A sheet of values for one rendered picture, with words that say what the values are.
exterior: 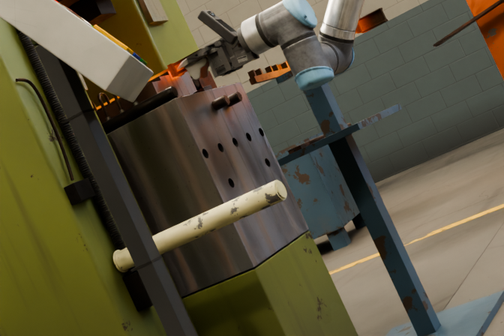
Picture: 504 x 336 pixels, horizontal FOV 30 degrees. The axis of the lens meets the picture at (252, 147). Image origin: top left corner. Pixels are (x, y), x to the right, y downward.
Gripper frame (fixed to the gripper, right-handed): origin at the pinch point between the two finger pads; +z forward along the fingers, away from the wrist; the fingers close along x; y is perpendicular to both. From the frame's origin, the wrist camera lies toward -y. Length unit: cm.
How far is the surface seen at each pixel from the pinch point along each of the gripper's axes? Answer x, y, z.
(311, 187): 333, 59, 125
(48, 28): -72, -6, -16
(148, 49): 22.5, -11.5, 19.7
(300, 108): 749, -4, 277
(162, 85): -8.5, 3.6, 3.0
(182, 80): 2.5, 3.4, 3.0
